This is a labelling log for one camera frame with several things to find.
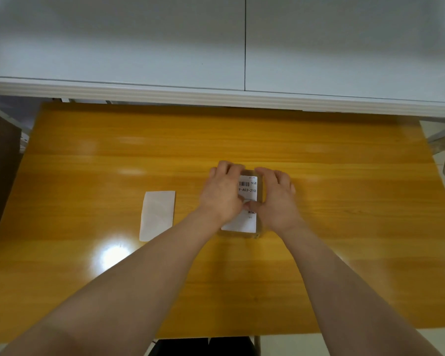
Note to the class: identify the grey metal frame bar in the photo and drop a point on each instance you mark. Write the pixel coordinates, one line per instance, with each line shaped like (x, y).
(443, 135)

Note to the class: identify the person's left hand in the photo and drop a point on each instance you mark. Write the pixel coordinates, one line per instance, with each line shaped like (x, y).
(218, 194)

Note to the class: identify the black stool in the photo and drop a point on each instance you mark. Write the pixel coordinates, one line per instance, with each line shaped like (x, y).
(204, 347)

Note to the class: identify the person's left forearm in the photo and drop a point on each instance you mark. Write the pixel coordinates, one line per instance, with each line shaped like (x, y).
(126, 285)

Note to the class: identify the white barcode label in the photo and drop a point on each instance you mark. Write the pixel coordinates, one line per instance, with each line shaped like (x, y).
(249, 187)

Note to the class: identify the person's right hand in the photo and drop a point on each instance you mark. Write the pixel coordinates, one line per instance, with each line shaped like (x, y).
(278, 207)

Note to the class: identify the person's right thumb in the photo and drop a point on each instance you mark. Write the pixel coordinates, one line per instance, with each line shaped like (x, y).
(255, 207)

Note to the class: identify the white board panel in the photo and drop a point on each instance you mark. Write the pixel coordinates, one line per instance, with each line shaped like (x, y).
(115, 44)
(352, 48)

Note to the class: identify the person's right forearm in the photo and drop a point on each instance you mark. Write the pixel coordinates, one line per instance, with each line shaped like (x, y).
(341, 292)

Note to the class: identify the white label backing paper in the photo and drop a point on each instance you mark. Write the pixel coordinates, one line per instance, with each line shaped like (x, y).
(157, 215)

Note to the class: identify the person's left thumb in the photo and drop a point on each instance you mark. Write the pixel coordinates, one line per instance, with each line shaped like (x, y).
(243, 206)

